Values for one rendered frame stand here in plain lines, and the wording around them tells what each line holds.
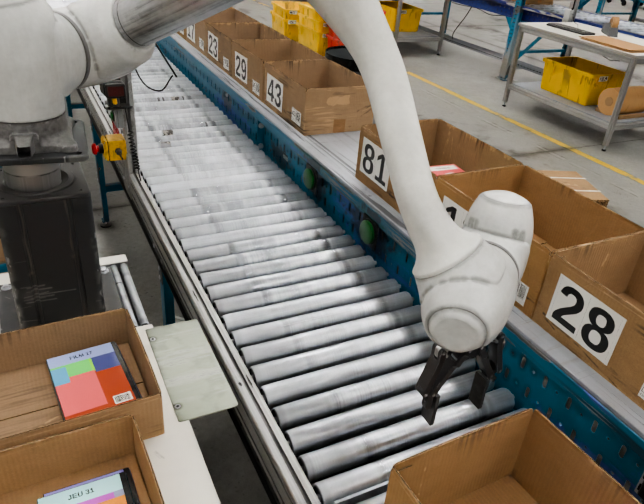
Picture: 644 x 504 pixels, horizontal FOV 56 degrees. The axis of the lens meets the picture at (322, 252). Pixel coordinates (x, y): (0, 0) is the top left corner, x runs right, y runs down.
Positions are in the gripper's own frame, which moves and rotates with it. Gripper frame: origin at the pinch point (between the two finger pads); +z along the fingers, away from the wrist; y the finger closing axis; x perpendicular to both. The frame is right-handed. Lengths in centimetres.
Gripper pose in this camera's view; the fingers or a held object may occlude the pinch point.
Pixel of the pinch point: (453, 403)
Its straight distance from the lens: 114.7
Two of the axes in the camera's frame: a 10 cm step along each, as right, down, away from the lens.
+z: -0.8, 8.6, 5.0
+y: -9.0, 1.6, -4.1
